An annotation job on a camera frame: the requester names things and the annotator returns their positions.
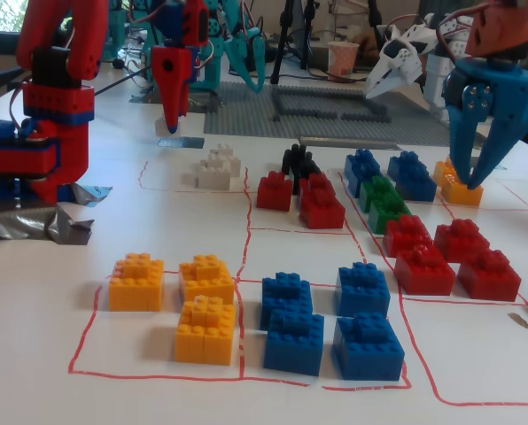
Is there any blue red gripper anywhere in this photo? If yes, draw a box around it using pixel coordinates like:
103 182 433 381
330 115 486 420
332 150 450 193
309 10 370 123
151 0 268 135

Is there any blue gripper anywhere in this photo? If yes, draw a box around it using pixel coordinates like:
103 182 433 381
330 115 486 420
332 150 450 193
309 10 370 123
364 25 528 188

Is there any yellow lego block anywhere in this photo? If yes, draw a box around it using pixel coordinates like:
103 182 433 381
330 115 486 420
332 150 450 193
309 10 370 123
432 157 458 187
440 174 485 207
174 295 238 367
178 253 237 306
107 251 166 313

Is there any black lego block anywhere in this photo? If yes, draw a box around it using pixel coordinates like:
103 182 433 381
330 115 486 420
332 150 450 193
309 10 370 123
281 143 312 176
290 152 322 196

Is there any green lego block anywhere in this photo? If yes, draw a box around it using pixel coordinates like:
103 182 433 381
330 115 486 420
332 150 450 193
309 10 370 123
368 197 414 235
358 175 402 213

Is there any red lego block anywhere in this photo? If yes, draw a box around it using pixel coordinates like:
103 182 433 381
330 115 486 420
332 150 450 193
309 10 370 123
382 214 434 258
456 249 523 302
432 218 491 264
298 189 346 230
256 170 294 213
299 172 336 198
393 243 456 297

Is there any grey lego baseplate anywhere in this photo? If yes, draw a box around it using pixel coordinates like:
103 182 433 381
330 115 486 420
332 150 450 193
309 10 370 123
203 81 452 147

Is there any black tripod stand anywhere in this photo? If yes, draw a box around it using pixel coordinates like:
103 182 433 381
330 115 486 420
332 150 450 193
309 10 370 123
269 0 318 85

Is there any pink dotted paper cup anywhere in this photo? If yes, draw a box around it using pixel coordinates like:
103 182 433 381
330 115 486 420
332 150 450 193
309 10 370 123
327 40 361 81

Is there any black stand pole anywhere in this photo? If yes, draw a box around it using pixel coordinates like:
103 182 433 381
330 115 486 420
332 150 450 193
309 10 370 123
364 0 385 43

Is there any black microphone on rod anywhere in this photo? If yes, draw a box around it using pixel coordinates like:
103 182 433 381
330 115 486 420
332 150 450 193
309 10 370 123
93 57 159 97

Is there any crumpled silver duct tape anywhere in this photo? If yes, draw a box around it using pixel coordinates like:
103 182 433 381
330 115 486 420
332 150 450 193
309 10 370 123
128 86 224 114
0 183 114 247

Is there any dark grey brick wall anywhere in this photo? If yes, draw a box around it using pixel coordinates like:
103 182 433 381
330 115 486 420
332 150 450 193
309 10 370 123
270 84 383 123

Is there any long grey duct tape strip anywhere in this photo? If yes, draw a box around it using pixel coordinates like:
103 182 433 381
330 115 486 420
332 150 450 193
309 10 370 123
299 135 400 152

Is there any arm servo cable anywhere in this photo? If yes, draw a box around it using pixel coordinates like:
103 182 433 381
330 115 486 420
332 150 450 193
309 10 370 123
6 73 37 134

